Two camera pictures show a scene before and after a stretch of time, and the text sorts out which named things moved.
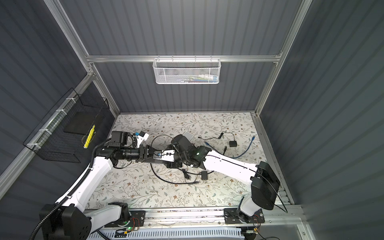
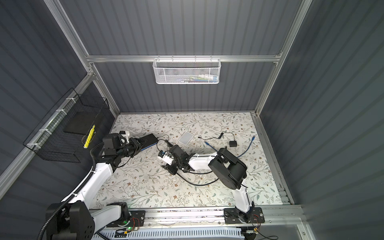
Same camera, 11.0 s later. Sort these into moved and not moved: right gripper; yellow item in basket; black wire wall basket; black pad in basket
Moved: right gripper
Not moved: black pad in basket; black wire wall basket; yellow item in basket
